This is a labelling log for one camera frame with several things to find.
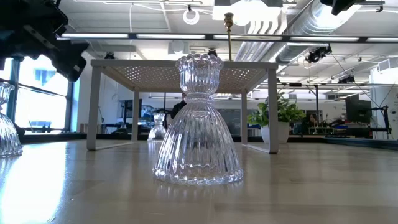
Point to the clear ribbed glass candle holder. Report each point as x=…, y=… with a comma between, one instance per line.
x=197, y=140
x=157, y=132
x=7, y=133

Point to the tall brass candlestick holder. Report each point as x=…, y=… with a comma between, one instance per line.
x=229, y=18

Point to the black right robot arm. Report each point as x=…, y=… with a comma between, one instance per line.
x=337, y=6

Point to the large bright window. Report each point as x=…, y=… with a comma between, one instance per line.
x=40, y=102

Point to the white perforated metal shelf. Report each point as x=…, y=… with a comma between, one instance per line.
x=102, y=63

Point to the black ceiling spotlight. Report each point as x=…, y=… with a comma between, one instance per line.
x=317, y=54
x=109, y=56

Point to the long ceiling light strip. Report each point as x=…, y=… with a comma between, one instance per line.
x=171, y=36

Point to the person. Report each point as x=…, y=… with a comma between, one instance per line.
x=177, y=109
x=311, y=119

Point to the white ceiling light panel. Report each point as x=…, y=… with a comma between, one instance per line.
x=248, y=12

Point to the green potted plant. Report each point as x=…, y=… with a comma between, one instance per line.
x=284, y=132

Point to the black computer monitor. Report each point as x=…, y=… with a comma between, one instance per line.
x=357, y=110

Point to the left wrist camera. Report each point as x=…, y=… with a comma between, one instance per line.
x=70, y=57

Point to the silver ventilation duct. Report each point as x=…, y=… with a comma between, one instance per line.
x=311, y=25

